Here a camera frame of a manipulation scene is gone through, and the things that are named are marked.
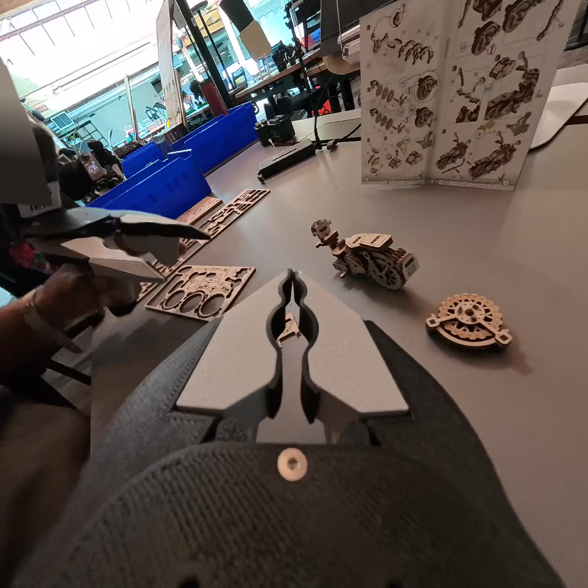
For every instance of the black battery charger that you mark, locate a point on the black battery charger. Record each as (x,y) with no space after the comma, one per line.
(275,128)

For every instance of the wooden wheel assembly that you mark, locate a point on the wooden wheel assembly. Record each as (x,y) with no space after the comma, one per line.
(464,321)

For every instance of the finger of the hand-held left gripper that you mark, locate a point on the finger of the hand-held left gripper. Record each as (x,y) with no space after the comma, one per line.
(124,266)
(151,243)

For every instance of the person's leg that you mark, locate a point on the person's leg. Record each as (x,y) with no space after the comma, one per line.
(32,482)

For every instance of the person's left hand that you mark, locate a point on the person's left hand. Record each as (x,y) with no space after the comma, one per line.
(69,298)

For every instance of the person's left forearm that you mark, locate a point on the person's left forearm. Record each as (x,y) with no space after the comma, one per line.
(23,349)

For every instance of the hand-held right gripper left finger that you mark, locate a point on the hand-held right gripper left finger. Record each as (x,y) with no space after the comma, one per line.
(229,367)

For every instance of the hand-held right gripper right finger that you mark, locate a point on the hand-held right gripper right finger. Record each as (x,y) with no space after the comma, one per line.
(353,367)

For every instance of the black metal pole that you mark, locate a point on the black metal pole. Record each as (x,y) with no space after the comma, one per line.
(202,50)

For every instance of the cardboard panel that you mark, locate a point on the cardboard panel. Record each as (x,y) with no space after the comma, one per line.
(170,69)

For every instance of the wooden sheet with round holes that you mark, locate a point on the wooden sheet with round holes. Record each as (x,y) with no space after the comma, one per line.
(229,275)

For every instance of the reddish wooden parts sheet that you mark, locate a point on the reddish wooden parts sheet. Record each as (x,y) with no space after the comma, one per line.
(200,210)

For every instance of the flat black box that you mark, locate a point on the flat black box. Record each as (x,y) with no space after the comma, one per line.
(285,160)

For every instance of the white monitor stand base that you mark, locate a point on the white monitor stand base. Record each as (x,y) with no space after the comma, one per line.
(560,115)

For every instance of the instruction sheet in clear stand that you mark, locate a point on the instruction sheet in clear stand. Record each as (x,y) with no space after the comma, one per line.
(459,115)

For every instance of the long wooden background table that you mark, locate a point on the long wooden background table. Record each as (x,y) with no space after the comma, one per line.
(275,82)

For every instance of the small boxy wooden piece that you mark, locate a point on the small boxy wooden piece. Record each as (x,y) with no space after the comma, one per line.
(289,328)

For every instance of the wooden motorcycle model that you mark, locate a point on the wooden motorcycle model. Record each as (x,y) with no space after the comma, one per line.
(367,262)

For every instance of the wooden sheet with rectangular cut-outs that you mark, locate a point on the wooden sheet with rectangular cut-outs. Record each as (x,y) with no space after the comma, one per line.
(248,197)

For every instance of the grey desk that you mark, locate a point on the grey desk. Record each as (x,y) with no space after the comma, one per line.
(505,239)

